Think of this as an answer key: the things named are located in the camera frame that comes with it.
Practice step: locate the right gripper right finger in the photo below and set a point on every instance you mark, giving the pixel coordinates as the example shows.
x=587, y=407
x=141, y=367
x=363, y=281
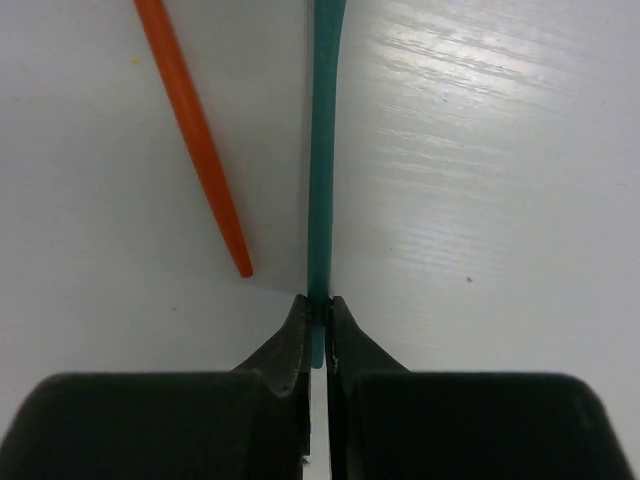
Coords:
x=388, y=422

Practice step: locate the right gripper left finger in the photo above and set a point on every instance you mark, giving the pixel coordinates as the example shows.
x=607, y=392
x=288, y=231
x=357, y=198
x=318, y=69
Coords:
x=252, y=422

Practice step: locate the orange plastic knife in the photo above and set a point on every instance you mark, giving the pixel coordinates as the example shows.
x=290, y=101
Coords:
x=194, y=127

